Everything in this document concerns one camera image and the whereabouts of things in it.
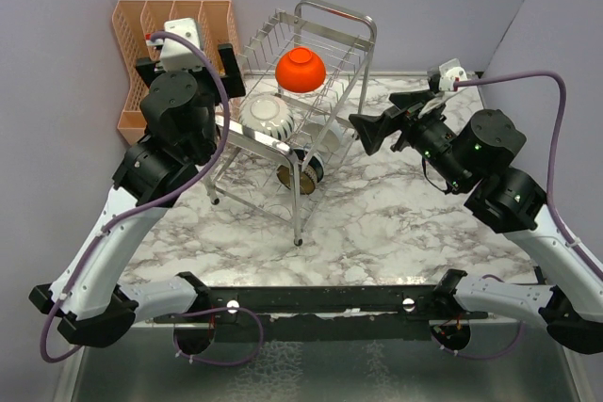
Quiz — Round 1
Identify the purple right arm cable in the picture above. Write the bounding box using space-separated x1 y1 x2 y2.
429 71 603 361

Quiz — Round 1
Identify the peach plastic file organizer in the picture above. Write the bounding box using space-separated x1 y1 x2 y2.
112 0 240 144

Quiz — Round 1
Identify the red bowl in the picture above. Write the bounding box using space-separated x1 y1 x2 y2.
275 46 326 93

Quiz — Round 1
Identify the beige speckled bowl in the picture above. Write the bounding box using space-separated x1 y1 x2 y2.
239 94 295 141

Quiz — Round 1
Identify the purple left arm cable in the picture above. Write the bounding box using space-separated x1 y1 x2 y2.
40 31 269 367

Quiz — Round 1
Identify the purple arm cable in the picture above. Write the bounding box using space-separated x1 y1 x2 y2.
429 71 603 361
40 31 269 367

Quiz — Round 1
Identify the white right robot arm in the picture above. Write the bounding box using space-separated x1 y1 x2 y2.
349 59 602 355

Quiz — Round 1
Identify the white bowl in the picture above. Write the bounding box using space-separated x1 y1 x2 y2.
313 127 355 166

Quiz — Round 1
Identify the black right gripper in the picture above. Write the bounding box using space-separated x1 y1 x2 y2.
349 88 471 191

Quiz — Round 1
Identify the black aluminium frame rail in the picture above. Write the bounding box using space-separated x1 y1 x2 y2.
75 274 571 345

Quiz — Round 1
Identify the dark patterned cream-inside bowl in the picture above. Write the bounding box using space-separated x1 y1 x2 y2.
277 158 324 195

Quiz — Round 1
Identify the steel wire dish rack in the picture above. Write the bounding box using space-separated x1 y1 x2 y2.
203 0 378 246

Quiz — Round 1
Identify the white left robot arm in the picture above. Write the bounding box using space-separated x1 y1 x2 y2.
29 18 245 349

